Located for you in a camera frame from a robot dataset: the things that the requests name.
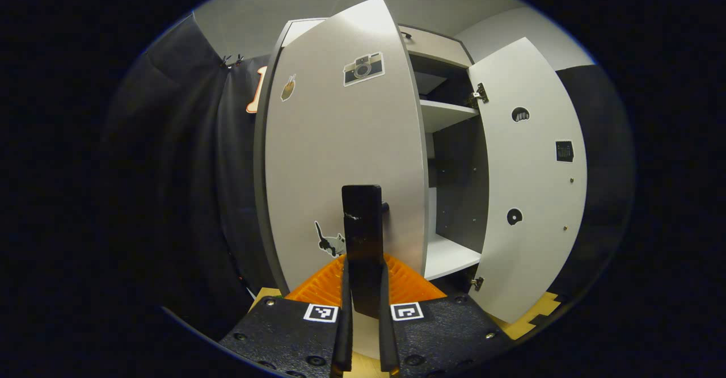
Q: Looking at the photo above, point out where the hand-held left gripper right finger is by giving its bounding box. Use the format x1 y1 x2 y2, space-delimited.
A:
379 253 514 378

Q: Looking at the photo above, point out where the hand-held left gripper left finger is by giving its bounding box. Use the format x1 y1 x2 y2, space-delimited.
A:
218 253 355 378

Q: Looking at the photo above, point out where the grey double-door shoe cabinet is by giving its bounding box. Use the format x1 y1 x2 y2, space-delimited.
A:
254 18 488 296

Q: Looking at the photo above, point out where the white cabinet door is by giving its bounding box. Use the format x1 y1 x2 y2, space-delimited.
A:
468 36 589 325
264 0 429 362

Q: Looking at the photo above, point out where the black backdrop cloth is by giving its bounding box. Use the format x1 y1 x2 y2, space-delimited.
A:
102 12 636 345

